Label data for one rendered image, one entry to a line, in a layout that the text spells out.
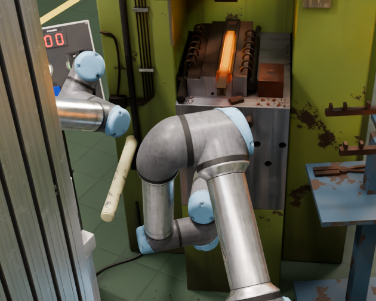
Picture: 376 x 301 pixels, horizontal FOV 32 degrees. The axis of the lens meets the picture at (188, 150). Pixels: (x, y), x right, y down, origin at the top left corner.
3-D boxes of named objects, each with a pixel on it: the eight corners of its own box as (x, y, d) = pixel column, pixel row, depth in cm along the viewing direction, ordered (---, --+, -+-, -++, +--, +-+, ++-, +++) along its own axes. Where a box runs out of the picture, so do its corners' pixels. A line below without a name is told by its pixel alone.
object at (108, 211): (115, 223, 219) (113, 212, 216) (99, 223, 220) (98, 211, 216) (139, 146, 254) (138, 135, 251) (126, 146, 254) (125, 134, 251)
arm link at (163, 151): (135, 155, 132) (142, 267, 171) (188, 146, 134) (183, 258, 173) (125, 113, 139) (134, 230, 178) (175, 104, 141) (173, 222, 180)
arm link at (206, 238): (176, 238, 179) (173, 208, 173) (215, 230, 181) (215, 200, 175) (182, 258, 173) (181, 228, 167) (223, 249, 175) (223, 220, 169)
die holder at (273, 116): (284, 210, 239) (290, 108, 212) (181, 205, 244) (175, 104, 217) (285, 124, 283) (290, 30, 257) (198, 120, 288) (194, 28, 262)
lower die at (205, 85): (246, 97, 219) (246, 74, 214) (187, 95, 222) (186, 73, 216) (252, 39, 252) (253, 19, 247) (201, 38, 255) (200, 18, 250)
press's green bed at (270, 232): (279, 296, 267) (284, 211, 239) (187, 289, 272) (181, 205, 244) (280, 205, 311) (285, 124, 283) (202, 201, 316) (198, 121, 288)
